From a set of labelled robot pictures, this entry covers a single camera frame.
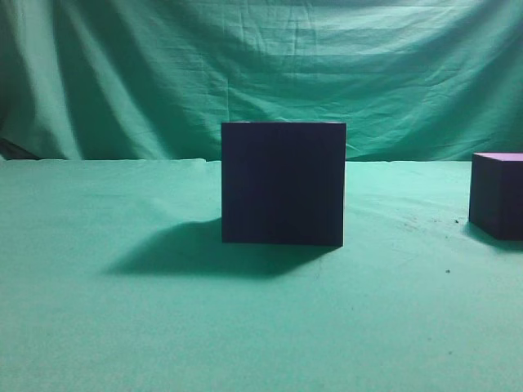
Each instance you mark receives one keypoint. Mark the large dark purple groove box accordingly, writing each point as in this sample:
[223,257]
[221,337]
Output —
[283,183]

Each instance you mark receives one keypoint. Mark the small purple cube block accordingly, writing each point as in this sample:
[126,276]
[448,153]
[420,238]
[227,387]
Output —
[495,201]

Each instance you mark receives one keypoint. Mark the green table cloth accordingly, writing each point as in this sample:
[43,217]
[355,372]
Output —
[114,277]

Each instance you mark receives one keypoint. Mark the green backdrop cloth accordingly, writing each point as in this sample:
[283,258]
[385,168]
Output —
[412,80]

